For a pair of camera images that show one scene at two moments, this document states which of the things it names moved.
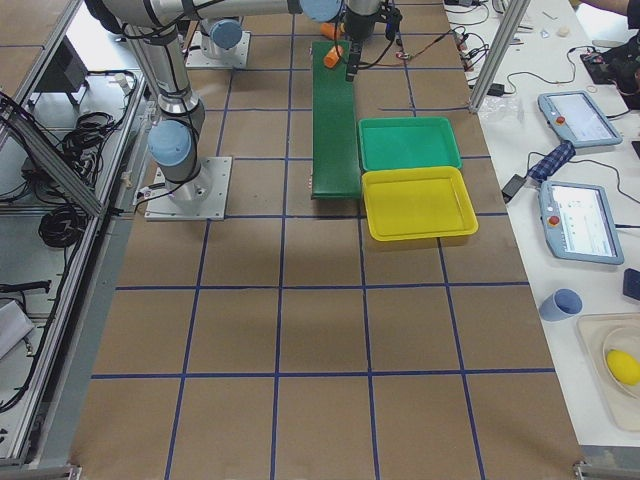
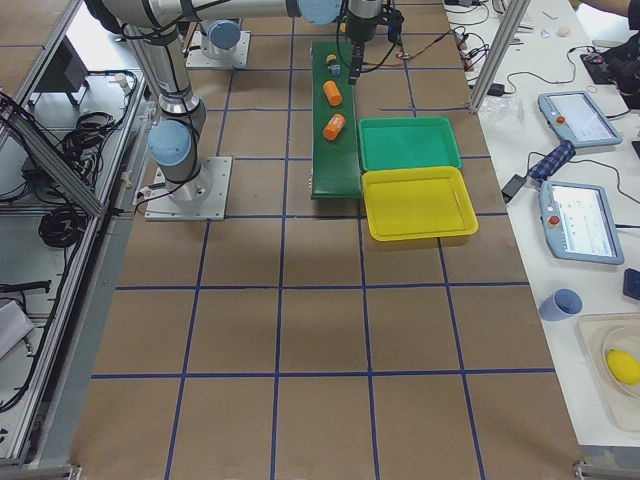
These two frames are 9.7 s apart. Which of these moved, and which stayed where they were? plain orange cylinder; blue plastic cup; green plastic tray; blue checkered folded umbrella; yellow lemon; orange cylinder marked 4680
Moved: orange cylinder marked 4680; plain orange cylinder
Stayed: blue checkered folded umbrella; yellow lemon; green plastic tray; blue plastic cup
